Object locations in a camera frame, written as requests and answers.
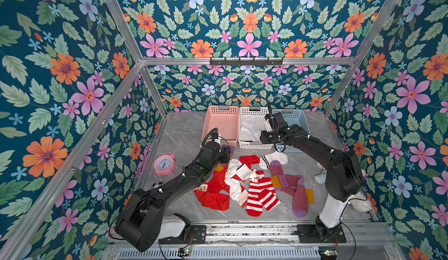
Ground white sock black stripes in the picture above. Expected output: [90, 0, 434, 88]
[258, 151, 288, 170]

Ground red santa sock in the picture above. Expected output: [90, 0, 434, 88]
[194, 183, 230, 211]

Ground maroon sock yellow heel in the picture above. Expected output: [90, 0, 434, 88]
[269, 160, 301, 196]

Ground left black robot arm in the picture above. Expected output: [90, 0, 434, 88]
[114, 141, 231, 252]

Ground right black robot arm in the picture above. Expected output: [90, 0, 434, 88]
[260, 102, 364, 241]

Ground blue plastic basket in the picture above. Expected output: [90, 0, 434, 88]
[273, 109, 309, 153]

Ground white plastic basket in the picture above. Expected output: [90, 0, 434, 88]
[238, 107, 273, 150]

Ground pink plastic basket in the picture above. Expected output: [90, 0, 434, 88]
[202, 105, 239, 147]

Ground white ribbed sock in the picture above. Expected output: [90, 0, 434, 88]
[224, 158, 259, 207]

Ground red plain sock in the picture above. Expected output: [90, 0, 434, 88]
[206, 156, 260, 193]

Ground pink alarm clock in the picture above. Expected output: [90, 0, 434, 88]
[154, 154, 176, 176]

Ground red white striped sock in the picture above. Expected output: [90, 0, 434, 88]
[258, 178, 281, 212]
[246, 179, 263, 218]

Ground maroon sock purple toe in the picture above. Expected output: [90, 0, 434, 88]
[292, 178, 309, 218]

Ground white teddy bear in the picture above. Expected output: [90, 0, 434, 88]
[314, 162, 373, 212]

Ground black hook rail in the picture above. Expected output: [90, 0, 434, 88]
[209, 57, 284, 67]

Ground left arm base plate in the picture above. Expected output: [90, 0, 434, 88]
[158, 225, 207, 245]

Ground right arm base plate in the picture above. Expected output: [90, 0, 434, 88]
[296, 224, 347, 244]

